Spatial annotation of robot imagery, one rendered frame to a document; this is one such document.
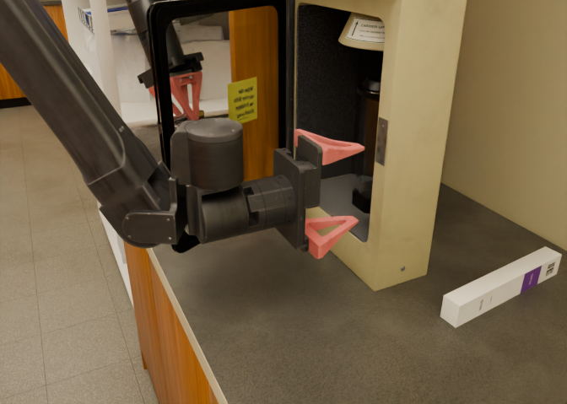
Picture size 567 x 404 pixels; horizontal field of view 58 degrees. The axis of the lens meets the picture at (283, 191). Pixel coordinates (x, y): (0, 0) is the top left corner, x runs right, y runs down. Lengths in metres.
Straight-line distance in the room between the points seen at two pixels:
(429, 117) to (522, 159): 0.41
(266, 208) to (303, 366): 0.28
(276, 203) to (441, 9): 0.37
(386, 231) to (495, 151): 0.45
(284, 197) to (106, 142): 0.19
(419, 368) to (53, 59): 0.58
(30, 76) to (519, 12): 0.90
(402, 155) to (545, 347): 0.34
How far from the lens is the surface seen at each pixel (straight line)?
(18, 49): 0.54
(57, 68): 0.53
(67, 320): 2.46
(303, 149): 0.57
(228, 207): 0.53
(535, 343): 0.86
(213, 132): 0.50
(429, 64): 0.77
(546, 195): 1.15
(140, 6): 0.89
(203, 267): 0.94
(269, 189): 0.55
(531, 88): 1.13
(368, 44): 0.82
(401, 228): 0.85
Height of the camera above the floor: 1.46
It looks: 26 degrees down
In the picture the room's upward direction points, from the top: straight up
